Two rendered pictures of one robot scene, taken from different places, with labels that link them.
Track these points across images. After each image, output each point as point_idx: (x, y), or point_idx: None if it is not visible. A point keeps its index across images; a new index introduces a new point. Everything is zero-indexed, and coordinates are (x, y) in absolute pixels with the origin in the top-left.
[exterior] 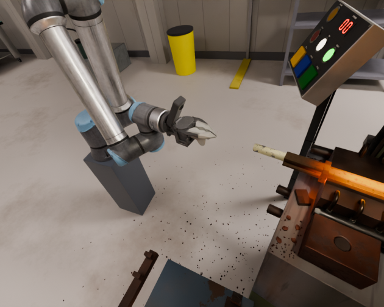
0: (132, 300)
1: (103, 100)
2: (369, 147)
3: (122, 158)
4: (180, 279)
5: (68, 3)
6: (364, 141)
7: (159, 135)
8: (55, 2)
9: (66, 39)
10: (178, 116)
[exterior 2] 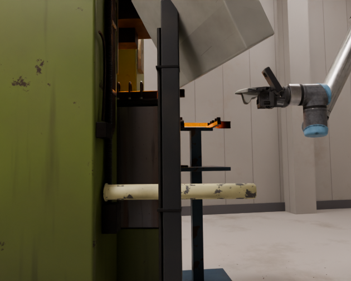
0: (213, 124)
1: (327, 78)
2: (112, 122)
3: (302, 124)
4: (215, 166)
5: None
6: (107, 132)
7: (304, 117)
8: None
9: (347, 33)
10: (273, 86)
